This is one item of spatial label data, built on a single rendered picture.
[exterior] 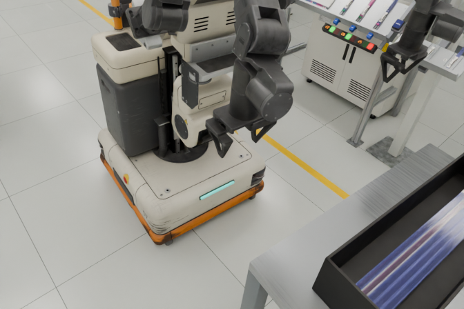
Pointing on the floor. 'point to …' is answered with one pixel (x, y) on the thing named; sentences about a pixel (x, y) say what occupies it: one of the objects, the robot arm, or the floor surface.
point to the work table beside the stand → (335, 236)
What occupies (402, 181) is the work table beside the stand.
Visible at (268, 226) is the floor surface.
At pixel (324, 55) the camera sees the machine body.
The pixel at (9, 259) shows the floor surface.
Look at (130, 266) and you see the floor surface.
